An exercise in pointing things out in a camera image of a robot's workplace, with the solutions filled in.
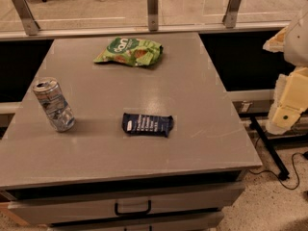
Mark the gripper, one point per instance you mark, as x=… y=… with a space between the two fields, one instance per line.
x=297 y=43

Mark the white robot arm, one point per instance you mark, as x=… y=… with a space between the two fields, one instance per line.
x=292 y=40

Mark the green rice chip bag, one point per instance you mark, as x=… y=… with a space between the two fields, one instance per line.
x=132 y=52

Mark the silver redbull can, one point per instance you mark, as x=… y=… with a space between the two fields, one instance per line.
x=51 y=99

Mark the black metal stand leg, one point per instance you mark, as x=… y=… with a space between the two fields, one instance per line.
x=284 y=173

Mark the dark blue snack bar wrapper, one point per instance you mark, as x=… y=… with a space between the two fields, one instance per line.
x=147 y=125

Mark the grey lower drawer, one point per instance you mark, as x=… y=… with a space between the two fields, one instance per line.
x=184 y=222

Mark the grey drawer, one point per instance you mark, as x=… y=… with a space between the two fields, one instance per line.
x=101 y=205
x=184 y=222

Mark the grey upper drawer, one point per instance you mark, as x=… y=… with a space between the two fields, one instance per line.
x=101 y=205

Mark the right metal railing bracket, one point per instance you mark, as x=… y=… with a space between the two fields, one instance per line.
x=230 y=17

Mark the metal railing bracket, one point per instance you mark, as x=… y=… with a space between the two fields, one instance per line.
x=230 y=17
x=152 y=12
x=30 y=26

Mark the middle metal railing bracket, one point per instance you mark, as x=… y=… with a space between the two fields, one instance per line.
x=152 y=12

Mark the black drawer handle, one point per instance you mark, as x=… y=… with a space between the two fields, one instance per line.
x=139 y=208

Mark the left metal railing bracket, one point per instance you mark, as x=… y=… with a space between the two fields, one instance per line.
x=30 y=26

